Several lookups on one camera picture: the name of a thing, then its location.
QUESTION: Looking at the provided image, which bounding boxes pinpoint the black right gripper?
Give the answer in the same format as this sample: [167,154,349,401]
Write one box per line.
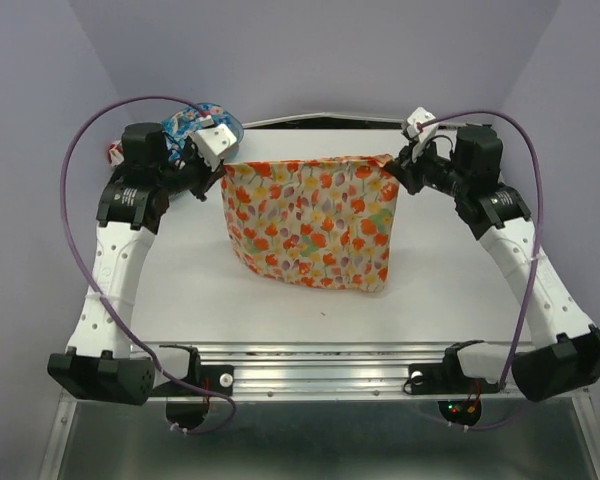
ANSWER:
[389,134,472,198]

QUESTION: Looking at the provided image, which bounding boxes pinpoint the orange tulip print skirt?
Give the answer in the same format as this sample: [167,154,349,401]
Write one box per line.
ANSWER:
[221,154,400,293]

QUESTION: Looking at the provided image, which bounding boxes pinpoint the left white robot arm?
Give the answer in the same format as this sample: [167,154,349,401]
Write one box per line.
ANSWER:
[47,117,238,405]

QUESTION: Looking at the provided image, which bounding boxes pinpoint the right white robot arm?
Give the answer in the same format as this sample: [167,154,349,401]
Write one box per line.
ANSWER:
[385,122,600,402]

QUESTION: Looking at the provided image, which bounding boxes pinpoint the red and white floral skirt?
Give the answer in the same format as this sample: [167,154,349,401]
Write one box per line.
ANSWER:
[108,140,124,168]

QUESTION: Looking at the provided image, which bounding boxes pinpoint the blue floral print skirt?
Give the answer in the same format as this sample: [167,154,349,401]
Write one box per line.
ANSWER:
[160,102,234,161]

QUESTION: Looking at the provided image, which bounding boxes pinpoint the translucent blue plastic bin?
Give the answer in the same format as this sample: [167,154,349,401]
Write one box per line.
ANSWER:
[200,102,244,143]

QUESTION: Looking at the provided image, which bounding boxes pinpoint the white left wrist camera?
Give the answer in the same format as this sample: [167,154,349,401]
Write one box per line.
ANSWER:
[192,124,239,171]

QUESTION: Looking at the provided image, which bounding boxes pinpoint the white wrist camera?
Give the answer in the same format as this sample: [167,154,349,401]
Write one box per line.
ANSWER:
[192,124,239,171]
[401,107,438,162]

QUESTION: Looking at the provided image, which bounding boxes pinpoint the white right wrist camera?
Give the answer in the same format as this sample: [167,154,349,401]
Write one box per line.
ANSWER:
[401,107,438,162]

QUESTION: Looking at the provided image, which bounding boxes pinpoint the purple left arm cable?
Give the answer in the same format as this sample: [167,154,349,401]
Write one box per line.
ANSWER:
[59,95,237,435]

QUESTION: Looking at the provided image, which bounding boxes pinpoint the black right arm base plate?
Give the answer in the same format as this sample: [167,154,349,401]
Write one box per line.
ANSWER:
[402,363,500,396]

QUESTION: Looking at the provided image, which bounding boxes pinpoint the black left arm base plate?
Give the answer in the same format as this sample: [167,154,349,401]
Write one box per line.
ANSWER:
[150,364,235,398]

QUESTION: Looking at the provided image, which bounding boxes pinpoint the aluminium rail frame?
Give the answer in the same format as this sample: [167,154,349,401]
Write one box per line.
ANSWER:
[35,112,600,480]

